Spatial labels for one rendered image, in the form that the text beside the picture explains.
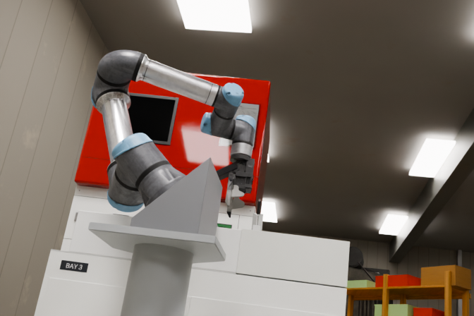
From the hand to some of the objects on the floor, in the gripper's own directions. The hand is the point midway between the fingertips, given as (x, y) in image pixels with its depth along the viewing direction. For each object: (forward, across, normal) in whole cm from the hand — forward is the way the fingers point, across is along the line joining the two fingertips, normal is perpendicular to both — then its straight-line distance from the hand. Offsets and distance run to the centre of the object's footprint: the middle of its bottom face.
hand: (226, 212), depth 202 cm
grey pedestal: (+103, -48, +13) cm, 114 cm away
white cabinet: (+103, +26, +7) cm, 106 cm away
